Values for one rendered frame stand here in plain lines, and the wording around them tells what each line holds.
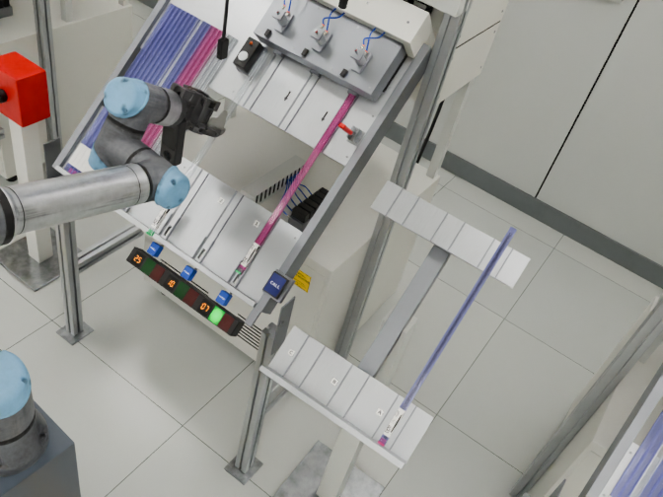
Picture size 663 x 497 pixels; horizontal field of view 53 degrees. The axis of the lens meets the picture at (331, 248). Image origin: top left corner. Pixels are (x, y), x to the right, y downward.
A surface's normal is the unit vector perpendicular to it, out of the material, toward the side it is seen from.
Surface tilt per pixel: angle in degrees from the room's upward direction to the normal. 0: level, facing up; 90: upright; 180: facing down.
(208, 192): 45
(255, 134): 0
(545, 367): 0
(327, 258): 0
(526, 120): 90
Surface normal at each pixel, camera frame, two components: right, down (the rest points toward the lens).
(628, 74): -0.56, 0.47
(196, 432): 0.20, -0.72
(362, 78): -0.25, -0.18
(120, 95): -0.38, 0.04
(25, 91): 0.80, 0.51
